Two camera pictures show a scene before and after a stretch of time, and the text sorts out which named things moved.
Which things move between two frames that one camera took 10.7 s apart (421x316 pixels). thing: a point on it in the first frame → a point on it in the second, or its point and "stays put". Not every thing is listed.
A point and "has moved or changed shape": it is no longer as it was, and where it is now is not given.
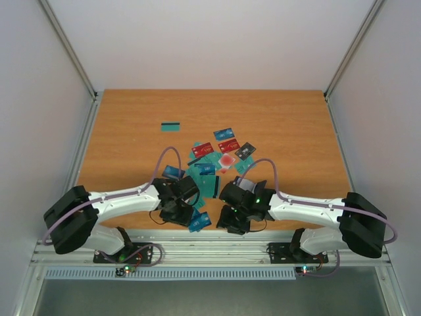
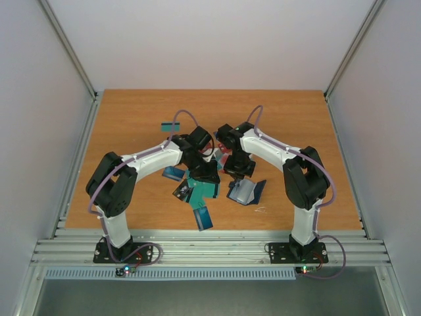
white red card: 226,161 stays put
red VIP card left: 202,149 stays put
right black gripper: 232,222 → 239,168
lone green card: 170,126 stays put
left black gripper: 185,220 → 209,176
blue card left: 173,172 stays put
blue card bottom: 198,220 has moved or changed shape
